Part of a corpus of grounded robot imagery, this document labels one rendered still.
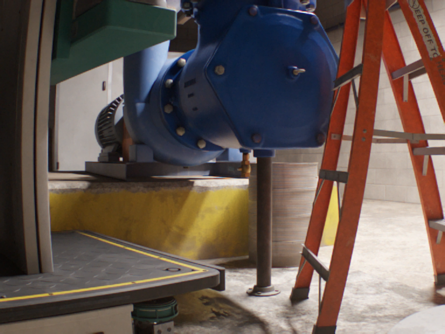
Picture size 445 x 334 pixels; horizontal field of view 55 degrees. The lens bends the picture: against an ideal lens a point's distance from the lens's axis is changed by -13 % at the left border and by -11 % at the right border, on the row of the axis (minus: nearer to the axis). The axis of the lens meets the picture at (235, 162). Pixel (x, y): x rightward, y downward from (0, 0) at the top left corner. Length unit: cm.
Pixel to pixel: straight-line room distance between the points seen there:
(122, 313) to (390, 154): 535
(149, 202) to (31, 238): 160
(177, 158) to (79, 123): 376
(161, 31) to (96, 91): 549
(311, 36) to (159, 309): 123
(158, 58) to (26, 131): 182
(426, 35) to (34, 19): 117
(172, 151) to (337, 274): 148
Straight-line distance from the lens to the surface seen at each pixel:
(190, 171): 323
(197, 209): 256
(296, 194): 236
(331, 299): 141
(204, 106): 181
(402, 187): 583
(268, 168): 186
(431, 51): 156
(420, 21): 158
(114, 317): 83
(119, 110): 386
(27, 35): 95
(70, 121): 629
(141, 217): 247
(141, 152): 261
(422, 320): 52
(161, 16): 90
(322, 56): 184
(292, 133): 173
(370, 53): 147
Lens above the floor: 54
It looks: level
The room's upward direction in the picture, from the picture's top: straight up
